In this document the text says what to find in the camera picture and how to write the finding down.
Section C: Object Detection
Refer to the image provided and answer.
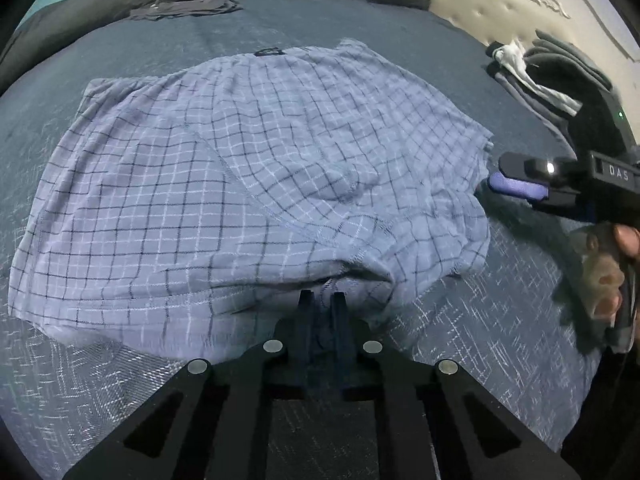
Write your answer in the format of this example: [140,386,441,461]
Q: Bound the white and black garment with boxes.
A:
[487,39,583,116]

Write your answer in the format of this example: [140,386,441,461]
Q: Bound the cream tufted headboard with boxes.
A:
[430,0,640,76]

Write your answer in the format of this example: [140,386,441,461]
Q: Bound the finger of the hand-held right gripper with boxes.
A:
[490,170,551,204]
[498,152,591,183]

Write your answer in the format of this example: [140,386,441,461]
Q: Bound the dark grey shorts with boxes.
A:
[129,0,244,22]

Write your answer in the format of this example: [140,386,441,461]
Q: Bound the folded grey sweater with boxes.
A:
[525,29,613,93]

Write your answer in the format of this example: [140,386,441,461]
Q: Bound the bed with blue sheet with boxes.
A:
[0,0,606,480]

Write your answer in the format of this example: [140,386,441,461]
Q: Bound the person's right hand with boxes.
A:
[572,224,640,322]

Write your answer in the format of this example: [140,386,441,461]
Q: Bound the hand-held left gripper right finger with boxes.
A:
[330,291,581,480]

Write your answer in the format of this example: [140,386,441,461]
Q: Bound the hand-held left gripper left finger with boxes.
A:
[62,291,316,480]

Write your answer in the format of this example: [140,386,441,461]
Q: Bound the blue plaid shorts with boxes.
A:
[9,37,496,356]

